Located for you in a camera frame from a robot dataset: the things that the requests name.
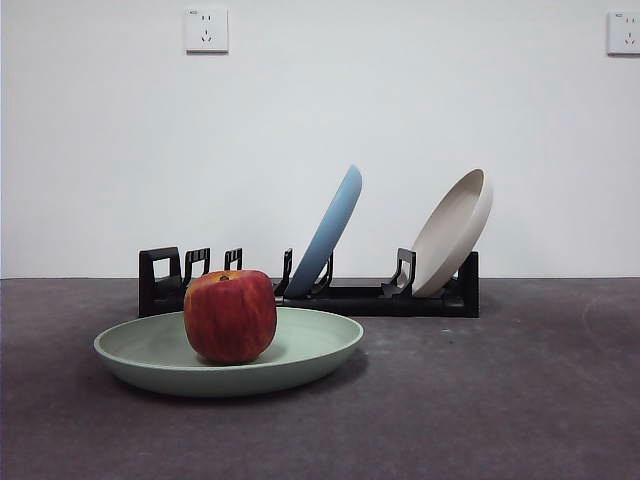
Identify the green plate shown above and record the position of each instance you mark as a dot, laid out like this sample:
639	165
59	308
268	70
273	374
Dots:
310	345

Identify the red apple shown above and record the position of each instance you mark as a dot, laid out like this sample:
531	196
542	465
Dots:
230	317

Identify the blue plate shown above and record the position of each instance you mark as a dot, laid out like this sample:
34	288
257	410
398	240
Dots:
327	230

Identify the black plate rack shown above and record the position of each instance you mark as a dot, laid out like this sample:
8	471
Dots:
400	305

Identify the beige plate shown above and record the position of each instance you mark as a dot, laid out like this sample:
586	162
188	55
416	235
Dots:
450	235

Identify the white wall socket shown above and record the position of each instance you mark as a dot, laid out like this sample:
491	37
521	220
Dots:
624	33
207	30

